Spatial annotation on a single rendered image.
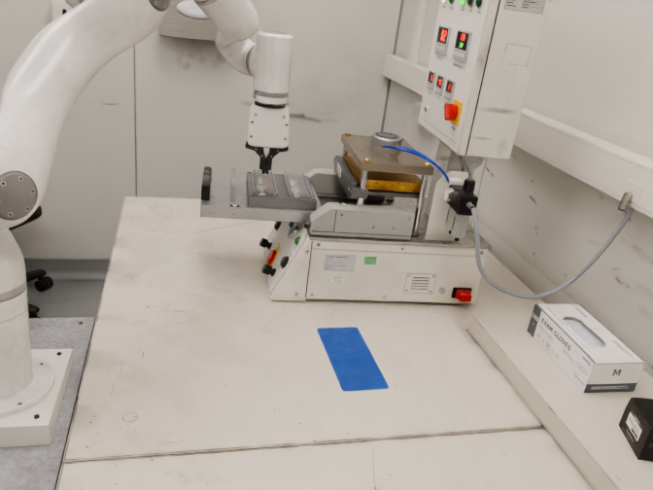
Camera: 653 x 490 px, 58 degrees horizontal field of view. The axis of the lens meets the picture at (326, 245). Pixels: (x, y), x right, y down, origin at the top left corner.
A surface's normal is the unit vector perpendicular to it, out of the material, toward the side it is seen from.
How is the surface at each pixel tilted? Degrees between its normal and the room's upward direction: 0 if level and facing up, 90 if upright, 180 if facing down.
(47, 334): 0
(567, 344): 87
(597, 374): 90
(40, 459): 0
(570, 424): 0
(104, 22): 102
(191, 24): 90
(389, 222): 90
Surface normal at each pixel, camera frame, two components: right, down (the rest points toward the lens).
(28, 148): 0.89, -0.22
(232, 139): 0.22, 0.42
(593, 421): 0.12, -0.91
